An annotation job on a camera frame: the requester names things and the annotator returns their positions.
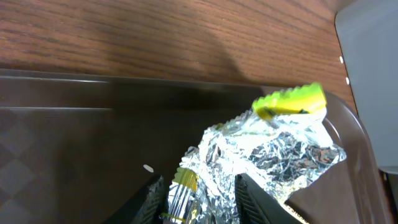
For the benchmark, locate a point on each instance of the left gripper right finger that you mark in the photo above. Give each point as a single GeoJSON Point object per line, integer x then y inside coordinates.
{"type": "Point", "coordinates": [256, 206]}

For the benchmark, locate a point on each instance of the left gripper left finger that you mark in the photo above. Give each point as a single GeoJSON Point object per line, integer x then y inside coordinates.
{"type": "Point", "coordinates": [144, 206]}

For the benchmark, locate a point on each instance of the foil wrapper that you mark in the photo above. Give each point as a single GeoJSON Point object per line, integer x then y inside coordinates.
{"type": "Point", "coordinates": [281, 143]}

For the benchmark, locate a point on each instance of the grey plastic dishwasher rack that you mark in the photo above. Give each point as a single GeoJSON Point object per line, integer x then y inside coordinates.
{"type": "Point", "coordinates": [367, 31]}

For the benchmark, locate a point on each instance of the brown serving tray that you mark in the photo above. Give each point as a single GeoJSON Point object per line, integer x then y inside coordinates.
{"type": "Point", "coordinates": [81, 148]}

